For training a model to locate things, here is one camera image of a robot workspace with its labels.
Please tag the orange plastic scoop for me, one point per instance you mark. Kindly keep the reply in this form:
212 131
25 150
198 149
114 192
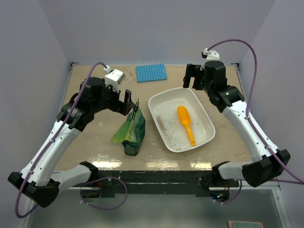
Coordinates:
185 121

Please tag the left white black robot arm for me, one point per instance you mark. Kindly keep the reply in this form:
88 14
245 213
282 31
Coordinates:
36 180

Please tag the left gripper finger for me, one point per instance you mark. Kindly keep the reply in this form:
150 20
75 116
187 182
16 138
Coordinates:
128 100
123 108

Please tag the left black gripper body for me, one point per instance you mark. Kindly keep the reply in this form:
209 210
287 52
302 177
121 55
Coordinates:
110 98

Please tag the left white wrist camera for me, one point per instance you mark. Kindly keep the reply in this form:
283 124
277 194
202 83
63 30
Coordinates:
113 78

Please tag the green litter bag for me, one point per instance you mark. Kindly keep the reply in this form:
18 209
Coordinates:
131 134

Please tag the white litter box tray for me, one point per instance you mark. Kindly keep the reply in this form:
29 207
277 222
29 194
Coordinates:
163 108

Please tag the pink green board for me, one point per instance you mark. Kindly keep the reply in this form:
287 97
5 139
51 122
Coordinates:
244 224

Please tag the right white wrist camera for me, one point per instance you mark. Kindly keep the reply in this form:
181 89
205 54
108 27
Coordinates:
209 55

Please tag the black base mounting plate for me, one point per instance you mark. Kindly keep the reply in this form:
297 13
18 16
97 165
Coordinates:
196 183

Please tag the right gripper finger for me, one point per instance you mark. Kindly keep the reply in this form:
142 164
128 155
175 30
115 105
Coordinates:
189 73
197 83

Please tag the black bag clip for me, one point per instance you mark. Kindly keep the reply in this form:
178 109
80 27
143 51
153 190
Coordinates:
135 108

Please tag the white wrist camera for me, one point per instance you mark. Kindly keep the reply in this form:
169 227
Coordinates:
209 55
113 78

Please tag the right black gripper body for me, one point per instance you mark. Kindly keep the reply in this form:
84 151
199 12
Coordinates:
198 72

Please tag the blue studded plate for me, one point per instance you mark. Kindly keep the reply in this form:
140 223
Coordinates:
150 73

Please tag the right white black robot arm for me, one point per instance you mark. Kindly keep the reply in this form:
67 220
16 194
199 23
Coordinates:
267 160

